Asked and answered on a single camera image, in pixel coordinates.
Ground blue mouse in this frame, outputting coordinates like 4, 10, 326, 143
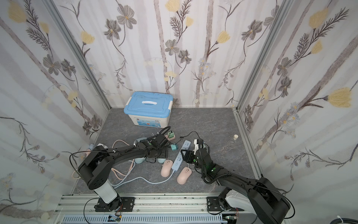
157, 158, 166, 163
134, 157, 145, 164
134, 137, 147, 143

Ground teal charger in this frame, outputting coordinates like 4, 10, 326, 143
170, 144, 178, 151

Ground light blue power strip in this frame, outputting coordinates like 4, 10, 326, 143
172, 140, 191, 171

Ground black charging cable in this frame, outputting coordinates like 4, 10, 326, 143
178, 130, 202, 141

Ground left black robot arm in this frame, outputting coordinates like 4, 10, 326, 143
77, 134, 170, 205

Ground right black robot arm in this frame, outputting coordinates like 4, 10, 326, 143
180, 138, 294, 224

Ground pink mouse front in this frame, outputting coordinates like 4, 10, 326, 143
177, 167, 192, 185

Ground pink mouse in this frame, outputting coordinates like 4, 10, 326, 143
177, 167, 192, 185
160, 160, 173, 177

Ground pink mouse left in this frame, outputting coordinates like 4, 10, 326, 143
160, 160, 173, 177

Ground pink power strip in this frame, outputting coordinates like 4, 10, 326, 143
165, 131, 175, 141

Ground blue lid storage box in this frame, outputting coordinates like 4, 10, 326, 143
124, 91, 173, 128

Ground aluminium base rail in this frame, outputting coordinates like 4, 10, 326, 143
53, 193, 261, 224

